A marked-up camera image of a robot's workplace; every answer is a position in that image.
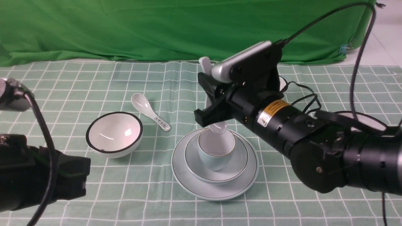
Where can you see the pale green bowl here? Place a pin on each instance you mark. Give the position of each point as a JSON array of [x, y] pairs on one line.
[[235, 167]]

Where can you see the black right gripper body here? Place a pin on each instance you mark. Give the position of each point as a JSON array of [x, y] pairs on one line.
[[254, 78]]

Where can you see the pale green cup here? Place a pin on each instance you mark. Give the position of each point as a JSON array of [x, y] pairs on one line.
[[216, 150]]

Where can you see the white bowl black rim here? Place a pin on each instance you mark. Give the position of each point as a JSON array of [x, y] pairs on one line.
[[115, 134]]

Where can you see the blue clip on backdrop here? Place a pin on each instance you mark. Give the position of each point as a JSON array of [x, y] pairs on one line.
[[344, 48]]

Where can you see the pale green plate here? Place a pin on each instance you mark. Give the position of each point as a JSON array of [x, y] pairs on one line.
[[213, 192]]

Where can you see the plain white spoon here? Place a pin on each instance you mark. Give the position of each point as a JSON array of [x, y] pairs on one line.
[[220, 127]]

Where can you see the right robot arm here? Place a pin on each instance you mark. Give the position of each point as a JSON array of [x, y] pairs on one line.
[[326, 152]]

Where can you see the green checkered tablecloth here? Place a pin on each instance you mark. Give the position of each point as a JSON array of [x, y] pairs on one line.
[[140, 189]]

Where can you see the white spoon patterned handle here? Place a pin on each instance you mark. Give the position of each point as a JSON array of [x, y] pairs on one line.
[[141, 103]]

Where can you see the white illustrated plate black rim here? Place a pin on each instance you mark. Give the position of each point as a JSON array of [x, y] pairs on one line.
[[365, 119]]

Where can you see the white cup black rim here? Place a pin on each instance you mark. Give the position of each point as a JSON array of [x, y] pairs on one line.
[[283, 84]]

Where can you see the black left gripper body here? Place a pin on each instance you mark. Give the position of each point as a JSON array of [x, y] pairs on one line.
[[24, 174]]

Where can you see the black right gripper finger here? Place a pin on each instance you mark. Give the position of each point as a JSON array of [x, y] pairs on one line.
[[218, 111], [212, 87]]

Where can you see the green backdrop cloth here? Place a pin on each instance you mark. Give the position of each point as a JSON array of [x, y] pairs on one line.
[[176, 30]]

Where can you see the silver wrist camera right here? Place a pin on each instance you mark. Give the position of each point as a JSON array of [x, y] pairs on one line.
[[221, 70]]

